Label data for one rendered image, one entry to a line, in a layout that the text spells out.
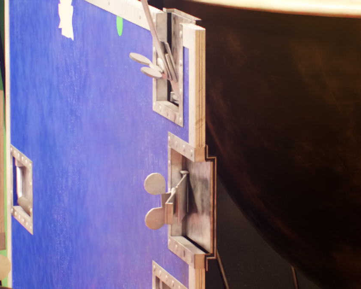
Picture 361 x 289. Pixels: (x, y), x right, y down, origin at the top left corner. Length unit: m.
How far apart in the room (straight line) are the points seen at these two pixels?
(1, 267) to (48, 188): 1.10
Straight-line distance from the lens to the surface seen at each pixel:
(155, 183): 2.61
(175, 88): 2.67
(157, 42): 2.64
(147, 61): 2.66
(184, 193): 2.64
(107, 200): 2.96
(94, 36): 2.99
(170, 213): 2.54
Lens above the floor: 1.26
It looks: 9 degrees down
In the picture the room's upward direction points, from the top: straight up
